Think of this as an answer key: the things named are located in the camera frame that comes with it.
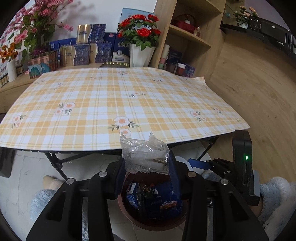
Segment grey fleece right forearm sleeve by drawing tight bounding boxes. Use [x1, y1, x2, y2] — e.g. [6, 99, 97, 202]
[258, 177, 295, 240]

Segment stacked pastel paper cups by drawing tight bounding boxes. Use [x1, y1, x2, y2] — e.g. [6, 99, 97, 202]
[158, 44, 170, 69]

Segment clear plastic wrap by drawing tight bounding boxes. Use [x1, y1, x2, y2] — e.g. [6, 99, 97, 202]
[120, 133, 170, 175]

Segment red rose plant white pot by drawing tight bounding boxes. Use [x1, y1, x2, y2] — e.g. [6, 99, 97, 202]
[117, 14, 161, 67]

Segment grey fleece trouser leg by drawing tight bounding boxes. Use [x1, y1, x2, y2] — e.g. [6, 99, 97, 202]
[30, 189, 56, 222]

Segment blue gold gift boxes stack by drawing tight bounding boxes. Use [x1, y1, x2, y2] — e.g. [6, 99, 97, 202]
[50, 24, 130, 63]

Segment blue snack bag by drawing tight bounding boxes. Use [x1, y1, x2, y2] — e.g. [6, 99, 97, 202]
[125, 182, 183, 210]

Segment plaid floral tablecloth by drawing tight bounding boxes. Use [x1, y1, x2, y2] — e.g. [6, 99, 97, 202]
[1, 68, 249, 152]

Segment striped teal gift box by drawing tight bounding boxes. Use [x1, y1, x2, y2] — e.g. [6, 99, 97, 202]
[28, 51, 58, 79]

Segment red paper cup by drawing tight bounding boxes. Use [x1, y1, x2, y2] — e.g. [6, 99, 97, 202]
[176, 63, 186, 76]

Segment black folding table frame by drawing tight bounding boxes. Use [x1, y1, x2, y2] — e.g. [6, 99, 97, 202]
[0, 136, 220, 181]

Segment wooden shelf unit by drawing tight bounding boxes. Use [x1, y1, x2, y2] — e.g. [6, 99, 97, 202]
[149, 0, 226, 80]

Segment brown round trash bin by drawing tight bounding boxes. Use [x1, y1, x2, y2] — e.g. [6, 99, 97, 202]
[117, 172, 188, 232]

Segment orange flowers white vase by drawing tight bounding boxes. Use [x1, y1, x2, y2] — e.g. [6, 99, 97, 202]
[1, 42, 18, 82]

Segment pink blossom plant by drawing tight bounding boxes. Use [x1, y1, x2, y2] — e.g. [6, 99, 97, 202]
[1, 0, 74, 59]

